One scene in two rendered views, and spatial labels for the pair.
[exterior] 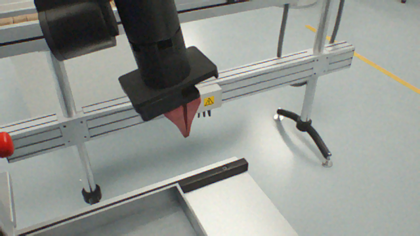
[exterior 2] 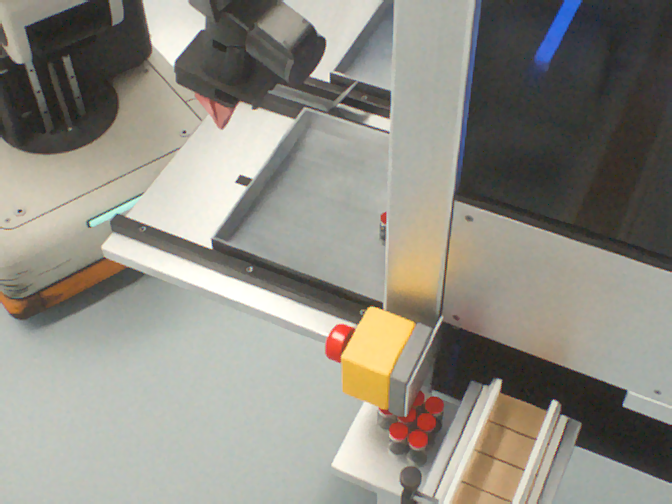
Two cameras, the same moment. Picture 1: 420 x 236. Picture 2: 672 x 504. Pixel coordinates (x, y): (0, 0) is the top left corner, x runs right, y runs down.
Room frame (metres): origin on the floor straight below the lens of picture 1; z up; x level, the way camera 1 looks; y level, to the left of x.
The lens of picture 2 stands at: (0.79, 0.77, 1.87)
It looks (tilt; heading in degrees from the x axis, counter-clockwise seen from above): 51 degrees down; 233
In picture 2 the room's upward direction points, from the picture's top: 2 degrees counter-clockwise
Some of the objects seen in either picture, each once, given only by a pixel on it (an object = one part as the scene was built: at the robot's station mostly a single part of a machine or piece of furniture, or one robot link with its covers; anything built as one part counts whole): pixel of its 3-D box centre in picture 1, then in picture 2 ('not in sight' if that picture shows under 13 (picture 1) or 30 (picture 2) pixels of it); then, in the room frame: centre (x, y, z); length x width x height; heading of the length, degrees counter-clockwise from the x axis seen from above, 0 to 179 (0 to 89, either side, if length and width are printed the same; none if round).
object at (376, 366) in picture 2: not in sight; (384, 360); (0.42, 0.36, 0.99); 0.08 x 0.07 x 0.07; 116
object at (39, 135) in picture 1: (203, 91); not in sight; (1.37, 0.01, 0.49); 1.60 x 0.08 x 0.12; 116
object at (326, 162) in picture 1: (302, 130); not in sight; (1.63, -0.52, 0.07); 0.50 x 0.08 x 0.14; 26
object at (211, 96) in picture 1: (206, 98); not in sight; (1.30, 0.00, 0.50); 0.12 x 0.05 x 0.09; 116
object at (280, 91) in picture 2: not in sight; (308, 89); (0.17, -0.09, 0.91); 0.14 x 0.03 x 0.06; 116
